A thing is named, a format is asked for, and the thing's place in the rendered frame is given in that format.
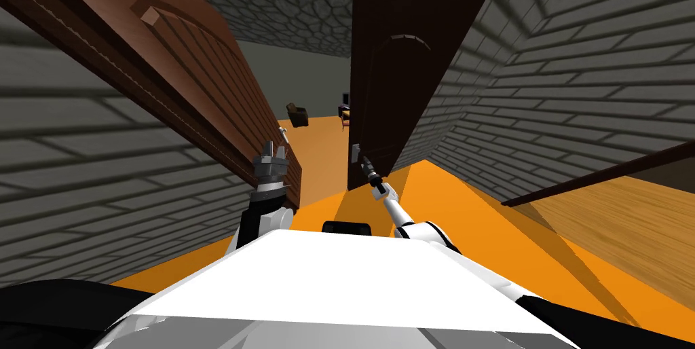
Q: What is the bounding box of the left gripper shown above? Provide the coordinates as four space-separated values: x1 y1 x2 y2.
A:
252 141 289 186

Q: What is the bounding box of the dark desk with monitor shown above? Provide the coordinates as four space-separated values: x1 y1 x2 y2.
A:
337 92 352 131

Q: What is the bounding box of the dark brown door leaf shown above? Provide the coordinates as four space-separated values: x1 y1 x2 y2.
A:
347 0 493 192

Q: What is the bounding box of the brown louvered door leaf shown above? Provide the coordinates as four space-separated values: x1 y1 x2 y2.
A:
37 0 303 212

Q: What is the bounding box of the brown armchair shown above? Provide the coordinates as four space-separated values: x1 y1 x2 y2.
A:
286 101 310 129

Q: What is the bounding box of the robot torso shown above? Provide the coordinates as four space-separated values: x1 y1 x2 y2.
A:
102 220 583 349

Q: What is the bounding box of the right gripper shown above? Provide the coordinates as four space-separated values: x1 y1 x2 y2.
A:
360 155 386 189

